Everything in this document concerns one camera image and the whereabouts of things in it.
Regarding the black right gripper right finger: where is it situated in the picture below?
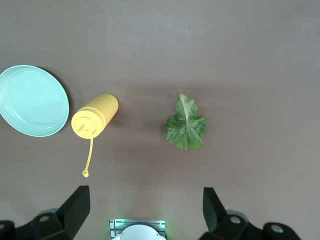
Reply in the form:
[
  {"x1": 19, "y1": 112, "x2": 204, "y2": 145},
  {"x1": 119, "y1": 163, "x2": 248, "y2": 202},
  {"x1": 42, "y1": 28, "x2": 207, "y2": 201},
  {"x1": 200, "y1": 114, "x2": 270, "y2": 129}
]
[{"x1": 198, "y1": 186, "x2": 301, "y2": 240}]

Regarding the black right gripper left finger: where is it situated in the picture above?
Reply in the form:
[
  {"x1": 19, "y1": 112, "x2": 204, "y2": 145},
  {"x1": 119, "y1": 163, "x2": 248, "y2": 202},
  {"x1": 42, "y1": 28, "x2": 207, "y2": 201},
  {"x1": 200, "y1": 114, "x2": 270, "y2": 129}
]
[{"x1": 0, "y1": 185, "x2": 90, "y2": 240}]

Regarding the green lettuce leaf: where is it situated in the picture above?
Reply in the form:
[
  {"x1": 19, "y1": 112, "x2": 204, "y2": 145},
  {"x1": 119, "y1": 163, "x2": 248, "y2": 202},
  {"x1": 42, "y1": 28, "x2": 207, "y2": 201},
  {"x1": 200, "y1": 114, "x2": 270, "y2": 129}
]
[{"x1": 164, "y1": 92, "x2": 208, "y2": 151}]

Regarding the yellow squeeze bottle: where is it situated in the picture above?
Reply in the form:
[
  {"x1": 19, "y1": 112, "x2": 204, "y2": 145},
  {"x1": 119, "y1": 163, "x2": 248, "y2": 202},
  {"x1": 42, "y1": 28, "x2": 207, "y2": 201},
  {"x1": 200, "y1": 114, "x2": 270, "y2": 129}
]
[{"x1": 70, "y1": 93, "x2": 120, "y2": 178}]

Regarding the pale green plate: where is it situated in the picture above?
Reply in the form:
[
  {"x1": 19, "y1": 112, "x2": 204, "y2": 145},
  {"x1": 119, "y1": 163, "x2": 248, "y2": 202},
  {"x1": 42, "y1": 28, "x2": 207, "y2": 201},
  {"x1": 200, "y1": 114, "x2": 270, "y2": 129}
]
[{"x1": 0, "y1": 64, "x2": 70, "y2": 138}]

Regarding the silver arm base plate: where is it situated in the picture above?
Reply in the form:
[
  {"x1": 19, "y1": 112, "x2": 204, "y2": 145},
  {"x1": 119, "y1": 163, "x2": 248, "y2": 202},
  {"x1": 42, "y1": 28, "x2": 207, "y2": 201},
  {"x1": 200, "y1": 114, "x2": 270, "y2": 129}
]
[{"x1": 109, "y1": 218, "x2": 166, "y2": 240}]

